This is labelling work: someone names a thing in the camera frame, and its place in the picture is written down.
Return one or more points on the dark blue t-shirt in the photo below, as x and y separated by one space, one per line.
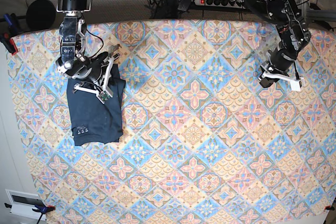
93 121

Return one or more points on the white power strip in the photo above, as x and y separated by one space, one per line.
220 3

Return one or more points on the orange clamp bottom right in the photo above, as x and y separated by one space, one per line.
329 208

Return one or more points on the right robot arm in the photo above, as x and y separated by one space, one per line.
72 33

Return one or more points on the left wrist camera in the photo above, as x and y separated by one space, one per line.
296 85

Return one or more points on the blue orange clamp bottom left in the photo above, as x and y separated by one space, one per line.
42 209

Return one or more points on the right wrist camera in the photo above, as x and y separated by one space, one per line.
103 96

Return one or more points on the patterned tablecloth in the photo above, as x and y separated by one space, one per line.
203 142

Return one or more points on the red black clamp left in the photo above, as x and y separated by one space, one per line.
9 44

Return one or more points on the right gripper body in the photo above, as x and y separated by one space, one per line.
92 71

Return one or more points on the white wall panel box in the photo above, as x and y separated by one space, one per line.
23 203

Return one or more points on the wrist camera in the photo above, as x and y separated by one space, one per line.
103 96
296 85

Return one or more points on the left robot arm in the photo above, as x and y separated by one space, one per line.
294 36

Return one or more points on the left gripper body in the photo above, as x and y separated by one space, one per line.
279 61

